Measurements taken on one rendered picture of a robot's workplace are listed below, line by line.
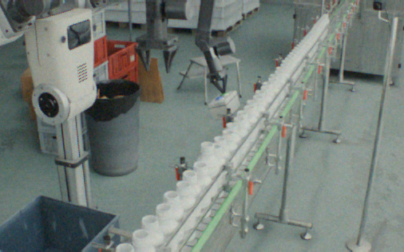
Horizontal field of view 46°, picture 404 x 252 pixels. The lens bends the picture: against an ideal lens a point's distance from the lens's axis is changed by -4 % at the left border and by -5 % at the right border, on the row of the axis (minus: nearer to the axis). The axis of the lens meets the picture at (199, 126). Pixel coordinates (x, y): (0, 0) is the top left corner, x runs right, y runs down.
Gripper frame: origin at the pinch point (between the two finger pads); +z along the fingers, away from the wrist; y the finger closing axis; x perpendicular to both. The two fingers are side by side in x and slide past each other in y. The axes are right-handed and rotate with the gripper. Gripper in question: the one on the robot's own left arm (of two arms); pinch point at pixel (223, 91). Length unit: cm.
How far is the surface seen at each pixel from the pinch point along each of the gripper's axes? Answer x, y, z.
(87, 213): 25, -75, 11
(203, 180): -19, -74, 6
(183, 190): -19, -85, 3
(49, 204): 40, -75, 7
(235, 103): -4.0, -1.5, 5.6
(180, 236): -17, -90, 13
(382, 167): -32, 183, 132
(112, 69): 177, 182, 0
